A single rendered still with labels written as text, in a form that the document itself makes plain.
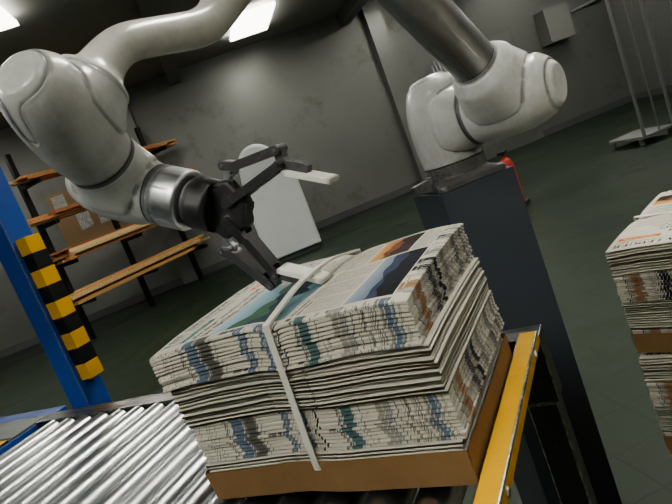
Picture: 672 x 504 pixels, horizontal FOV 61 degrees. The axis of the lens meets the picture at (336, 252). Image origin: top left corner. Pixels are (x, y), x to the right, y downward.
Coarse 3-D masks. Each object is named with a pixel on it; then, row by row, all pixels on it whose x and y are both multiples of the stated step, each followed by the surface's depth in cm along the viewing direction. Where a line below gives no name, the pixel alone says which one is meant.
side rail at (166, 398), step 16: (512, 336) 95; (544, 336) 95; (512, 352) 94; (544, 352) 92; (544, 368) 93; (544, 384) 94; (560, 384) 97; (128, 400) 142; (144, 400) 137; (160, 400) 133; (544, 400) 94; (48, 416) 156; (64, 416) 150; (80, 416) 146
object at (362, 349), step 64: (384, 256) 78; (448, 256) 72; (320, 320) 62; (384, 320) 59; (448, 320) 66; (320, 384) 65; (384, 384) 62; (448, 384) 60; (384, 448) 65; (448, 448) 61
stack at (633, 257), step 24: (648, 216) 121; (624, 240) 112; (648, 240) 106; (624, 264) 109; (648, 264) 106; (624, 288) 110; (648, 288) 107; (648, 312) 110; (648, 360) 113; (648, 384) 114
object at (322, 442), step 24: (336, 264) 86; (312, 288) 76; (264, 312) 72; (288, 312) 69; (264, 336) 66; (288, 336) 65; (264, 360) 68; (288, 360) 66; (288, 408) 69; (312, 408) 67; (288, 432) 70; (312, 432) 69; (336, 456) 68
